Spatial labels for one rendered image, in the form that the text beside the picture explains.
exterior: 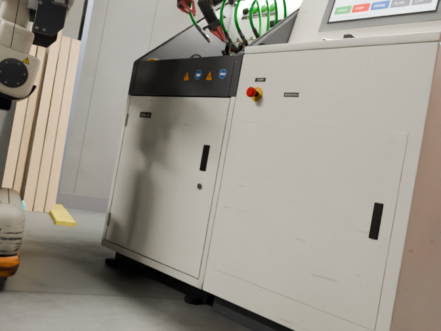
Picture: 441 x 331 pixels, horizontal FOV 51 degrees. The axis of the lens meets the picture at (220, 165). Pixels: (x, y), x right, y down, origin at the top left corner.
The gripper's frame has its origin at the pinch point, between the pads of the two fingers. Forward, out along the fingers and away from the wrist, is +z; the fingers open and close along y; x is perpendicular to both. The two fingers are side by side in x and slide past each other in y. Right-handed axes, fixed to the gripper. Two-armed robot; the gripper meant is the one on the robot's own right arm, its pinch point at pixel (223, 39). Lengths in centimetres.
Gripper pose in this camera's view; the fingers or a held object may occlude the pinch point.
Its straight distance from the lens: 219.9
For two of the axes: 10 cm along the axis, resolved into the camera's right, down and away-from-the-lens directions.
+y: 7.3, -5.6, 3.9
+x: -5.0, -0.4, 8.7
